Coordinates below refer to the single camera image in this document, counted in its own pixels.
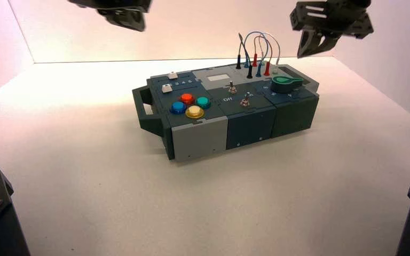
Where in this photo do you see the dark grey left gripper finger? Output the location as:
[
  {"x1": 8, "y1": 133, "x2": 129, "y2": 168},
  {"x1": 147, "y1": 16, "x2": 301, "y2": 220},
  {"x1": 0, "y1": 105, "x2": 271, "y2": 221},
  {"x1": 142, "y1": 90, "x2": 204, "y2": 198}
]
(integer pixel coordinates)
[
  {"x1": 120, "y1": 9, "x2": 146, "y2": 32},
  {"x1": 97, "y1": 9, "x2": 128, "y2": 28}
]

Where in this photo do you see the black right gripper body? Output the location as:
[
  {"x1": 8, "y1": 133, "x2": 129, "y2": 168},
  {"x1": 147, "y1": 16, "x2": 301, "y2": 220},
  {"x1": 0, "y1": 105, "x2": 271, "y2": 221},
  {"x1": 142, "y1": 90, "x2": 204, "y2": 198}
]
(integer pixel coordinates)
[{"x1": 289, "y1": 0, "x2": 374, "y2": 39}]

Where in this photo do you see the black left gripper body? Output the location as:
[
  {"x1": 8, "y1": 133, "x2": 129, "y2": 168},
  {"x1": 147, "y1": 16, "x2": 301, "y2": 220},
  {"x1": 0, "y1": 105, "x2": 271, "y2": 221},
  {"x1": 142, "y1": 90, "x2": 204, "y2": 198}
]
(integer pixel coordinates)
[{"x1": 67, "y1": 0, "x2": 153, "y2": 14}]

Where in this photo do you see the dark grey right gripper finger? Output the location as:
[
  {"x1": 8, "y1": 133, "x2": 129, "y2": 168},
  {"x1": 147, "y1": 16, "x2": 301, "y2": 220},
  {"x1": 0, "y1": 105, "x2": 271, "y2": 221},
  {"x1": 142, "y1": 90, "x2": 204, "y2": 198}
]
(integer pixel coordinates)
[
  {"x1": 299, "y1": 33, "x2": 342, "y2": 59},
  {"x1": 296, "y1": 29, "x2": 321, "y2": 59}
]

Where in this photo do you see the green and black rotary knob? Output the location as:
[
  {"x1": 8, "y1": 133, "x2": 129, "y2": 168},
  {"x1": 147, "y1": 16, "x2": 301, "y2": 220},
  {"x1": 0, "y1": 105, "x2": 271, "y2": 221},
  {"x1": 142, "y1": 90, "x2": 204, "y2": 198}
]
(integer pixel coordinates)
[{"x1": 271, "y1": 76, "x2": 304, "y2": 94}]

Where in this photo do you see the blue round push button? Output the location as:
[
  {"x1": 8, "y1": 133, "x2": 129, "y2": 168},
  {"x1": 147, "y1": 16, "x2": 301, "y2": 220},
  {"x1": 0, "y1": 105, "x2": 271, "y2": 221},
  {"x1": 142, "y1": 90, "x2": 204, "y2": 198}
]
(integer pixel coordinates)
[{"x1": 169, "y1": 101, "x2": 187, "y2": 115}]

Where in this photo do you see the green round push button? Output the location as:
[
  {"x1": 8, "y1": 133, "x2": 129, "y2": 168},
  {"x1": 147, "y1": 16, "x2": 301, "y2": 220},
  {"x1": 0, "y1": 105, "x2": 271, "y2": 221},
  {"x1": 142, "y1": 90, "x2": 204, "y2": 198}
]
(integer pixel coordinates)
[{"x1": 195, "y1": 96, "x2": 212, "y2": 109}]

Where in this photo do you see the yellow round push button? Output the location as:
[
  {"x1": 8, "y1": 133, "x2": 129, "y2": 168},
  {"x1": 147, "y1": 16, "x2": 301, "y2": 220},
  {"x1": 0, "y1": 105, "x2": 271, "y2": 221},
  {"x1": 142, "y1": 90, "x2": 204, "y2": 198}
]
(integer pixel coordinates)
[{"x1": 185, "y1": 105, "x2": 205, "y2": 119}]

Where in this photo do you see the blue and grey control box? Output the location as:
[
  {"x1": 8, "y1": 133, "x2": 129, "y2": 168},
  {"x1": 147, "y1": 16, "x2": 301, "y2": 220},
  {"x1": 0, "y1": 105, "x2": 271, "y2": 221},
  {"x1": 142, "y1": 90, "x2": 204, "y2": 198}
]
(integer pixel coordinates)
[{"x1": 131, "y1": 63, "x2": 321, "y2": 163}]

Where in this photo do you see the white jumper cable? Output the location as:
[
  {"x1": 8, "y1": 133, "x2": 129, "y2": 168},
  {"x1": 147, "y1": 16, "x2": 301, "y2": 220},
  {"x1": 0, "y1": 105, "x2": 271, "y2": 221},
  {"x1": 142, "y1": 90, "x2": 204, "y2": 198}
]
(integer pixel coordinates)
[{"x1": 259, "y1": 31, "x2": 281, "y2": 68}]

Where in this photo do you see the red jumper cable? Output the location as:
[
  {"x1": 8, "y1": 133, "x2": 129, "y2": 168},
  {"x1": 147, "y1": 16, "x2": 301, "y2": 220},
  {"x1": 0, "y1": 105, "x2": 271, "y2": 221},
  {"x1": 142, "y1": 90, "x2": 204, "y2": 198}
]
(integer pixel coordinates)
[{"x1": 251, "y1": 35, "x2": 272, "y2": 76}]

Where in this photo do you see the blue jumper cable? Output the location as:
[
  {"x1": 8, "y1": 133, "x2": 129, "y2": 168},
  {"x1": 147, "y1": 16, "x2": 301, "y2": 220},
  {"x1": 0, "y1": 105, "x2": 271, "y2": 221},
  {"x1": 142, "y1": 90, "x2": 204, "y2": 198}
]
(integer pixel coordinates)
[{"x1": 243, "y1": 31, "x2": 273, "y2": 78}]

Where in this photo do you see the black jumper cable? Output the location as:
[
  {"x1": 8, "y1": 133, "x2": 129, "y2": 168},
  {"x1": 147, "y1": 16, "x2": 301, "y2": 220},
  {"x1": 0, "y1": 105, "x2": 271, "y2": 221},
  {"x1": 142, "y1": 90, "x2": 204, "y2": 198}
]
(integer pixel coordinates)
[{"x1": 235, "y1": 33, "x2": 254, "y2": 79}]

